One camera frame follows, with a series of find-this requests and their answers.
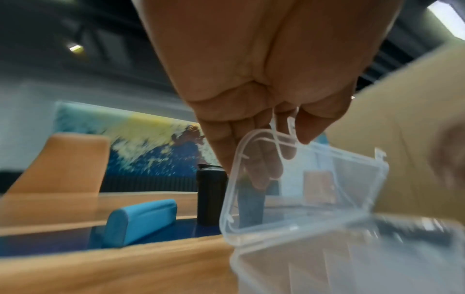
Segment person's right hand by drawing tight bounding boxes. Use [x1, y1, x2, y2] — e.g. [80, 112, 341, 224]
[430, 120, 465, 191]

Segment person's left hand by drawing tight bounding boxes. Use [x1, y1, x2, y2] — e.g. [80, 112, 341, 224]
[132, 0, 404, 191]

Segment black cables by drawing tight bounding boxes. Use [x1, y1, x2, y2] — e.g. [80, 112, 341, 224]
[375, 219, 457, 248]

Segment clear plastic organizer box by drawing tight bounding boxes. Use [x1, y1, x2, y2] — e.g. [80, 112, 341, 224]
[219, 116, 465, 294]

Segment brown cardboard sheet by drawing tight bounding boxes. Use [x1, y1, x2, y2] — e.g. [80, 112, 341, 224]
[325, 43, 465, 225]

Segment long ceiling light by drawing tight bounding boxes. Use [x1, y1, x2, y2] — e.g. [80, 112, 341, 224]
[426, 0, 465, 38]

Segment black cylinder pot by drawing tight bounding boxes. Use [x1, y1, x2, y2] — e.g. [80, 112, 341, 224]
[196, 164, 229, 227]

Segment tall orange chair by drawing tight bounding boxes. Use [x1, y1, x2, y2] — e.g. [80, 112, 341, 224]
[7, 132, 111, 197]

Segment colourful abstract wall painting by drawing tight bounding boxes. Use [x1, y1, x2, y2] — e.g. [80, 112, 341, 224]
[54, 100, 226, 179]

